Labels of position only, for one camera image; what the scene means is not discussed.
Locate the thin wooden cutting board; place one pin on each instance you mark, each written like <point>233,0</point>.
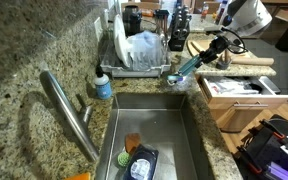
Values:
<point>192,50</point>

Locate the white wall outlet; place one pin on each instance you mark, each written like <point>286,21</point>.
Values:
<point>98,28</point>

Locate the utensil caddy with brown sticks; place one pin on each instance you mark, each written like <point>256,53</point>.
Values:
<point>161,20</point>

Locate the black tray with white label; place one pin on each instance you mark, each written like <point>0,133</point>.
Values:
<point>142,165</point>

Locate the clear plastic bags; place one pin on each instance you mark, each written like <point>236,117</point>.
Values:
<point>230,85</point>

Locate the black round lid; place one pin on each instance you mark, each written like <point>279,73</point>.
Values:
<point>255,88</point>

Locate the orange sponge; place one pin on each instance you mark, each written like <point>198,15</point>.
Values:
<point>79,176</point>

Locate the black knife block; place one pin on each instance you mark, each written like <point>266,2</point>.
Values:
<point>179,33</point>

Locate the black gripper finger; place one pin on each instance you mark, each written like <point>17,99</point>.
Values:
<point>206,53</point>
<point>212,59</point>

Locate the stainless steel faucet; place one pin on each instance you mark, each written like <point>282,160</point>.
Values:
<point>67,110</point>

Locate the black robot cart with clamps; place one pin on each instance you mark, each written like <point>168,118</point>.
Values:
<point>270,146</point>

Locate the wooden rolling pin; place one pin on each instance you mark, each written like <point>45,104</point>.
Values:
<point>254,61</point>

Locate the white plate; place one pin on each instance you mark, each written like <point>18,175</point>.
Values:
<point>120,40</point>

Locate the stainless steel sink basin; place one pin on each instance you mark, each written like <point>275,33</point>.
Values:
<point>157,130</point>

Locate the clear plastic container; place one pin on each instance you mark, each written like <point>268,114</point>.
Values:
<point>146,50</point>

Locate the wooden kitchen drawer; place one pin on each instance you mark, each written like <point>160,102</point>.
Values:
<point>237,115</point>

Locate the thick wooden cutting board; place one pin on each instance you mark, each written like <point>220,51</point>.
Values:
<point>200,45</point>

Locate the black coffee canister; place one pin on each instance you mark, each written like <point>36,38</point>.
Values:
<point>132,20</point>

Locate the blue label soap bottle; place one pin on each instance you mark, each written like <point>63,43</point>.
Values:
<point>103,86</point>

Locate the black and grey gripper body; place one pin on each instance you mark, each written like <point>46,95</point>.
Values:
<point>220,45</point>

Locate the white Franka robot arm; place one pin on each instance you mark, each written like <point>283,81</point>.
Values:
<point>250,16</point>

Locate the wooden spoon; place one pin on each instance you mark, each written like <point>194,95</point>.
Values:
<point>227,57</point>

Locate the green scrubber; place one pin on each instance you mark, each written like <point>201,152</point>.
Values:
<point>124,159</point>

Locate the glass utensil jar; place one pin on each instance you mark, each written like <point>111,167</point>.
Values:
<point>222,65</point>

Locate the grey dish rack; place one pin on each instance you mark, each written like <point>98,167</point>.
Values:
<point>134,71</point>

